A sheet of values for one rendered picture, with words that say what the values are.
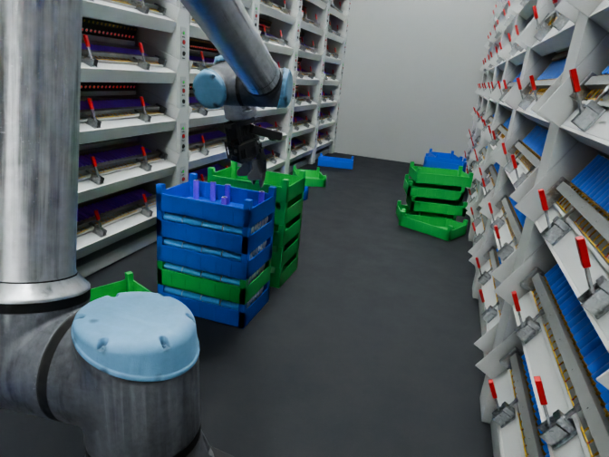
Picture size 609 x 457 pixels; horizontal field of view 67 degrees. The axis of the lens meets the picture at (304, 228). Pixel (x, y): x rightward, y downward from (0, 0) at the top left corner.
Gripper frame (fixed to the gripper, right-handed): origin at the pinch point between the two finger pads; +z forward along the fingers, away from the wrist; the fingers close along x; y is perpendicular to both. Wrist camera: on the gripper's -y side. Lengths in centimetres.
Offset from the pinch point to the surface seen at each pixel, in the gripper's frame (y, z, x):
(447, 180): -129, 51, -16
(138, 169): 13, 5, -62
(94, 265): 42, 29, -49
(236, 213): 14.2, 2.8, 7.6
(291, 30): -139, -23, -142
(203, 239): 21.6, 11.0, -1.1
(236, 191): 2.4, 5.5, -10.5
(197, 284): 26.3, 25.0, -2.7
